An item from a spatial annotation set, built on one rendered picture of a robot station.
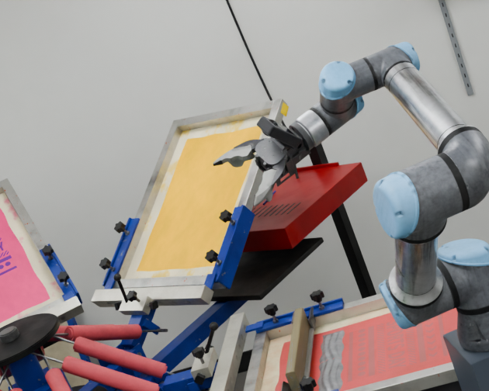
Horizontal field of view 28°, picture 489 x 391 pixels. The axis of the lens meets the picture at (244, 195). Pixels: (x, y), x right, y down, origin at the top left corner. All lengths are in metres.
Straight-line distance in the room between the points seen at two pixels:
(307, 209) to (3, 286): 1.24
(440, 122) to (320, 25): 2.77
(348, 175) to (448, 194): 2.30
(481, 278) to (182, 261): 1.62
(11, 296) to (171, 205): 0.72
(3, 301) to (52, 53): 1.48
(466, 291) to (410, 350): 0.72
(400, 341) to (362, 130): 2.00
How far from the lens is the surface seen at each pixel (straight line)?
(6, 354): 3.03
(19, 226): 4.17
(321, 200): 3.91
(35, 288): 3.93
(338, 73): 2.07
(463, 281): 2.17
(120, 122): 4.90
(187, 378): 3.02
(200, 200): 3.69
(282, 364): 3.05
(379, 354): 2.90
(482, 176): 1.82
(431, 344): 2.87
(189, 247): 3.59
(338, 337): 3.06
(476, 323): 2.23
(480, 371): 2.23
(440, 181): 1.79
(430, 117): 1.95
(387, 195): 1.78
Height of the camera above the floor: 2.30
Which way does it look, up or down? 16 degrees down
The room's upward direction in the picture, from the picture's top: 22 degrees counter-clockwise
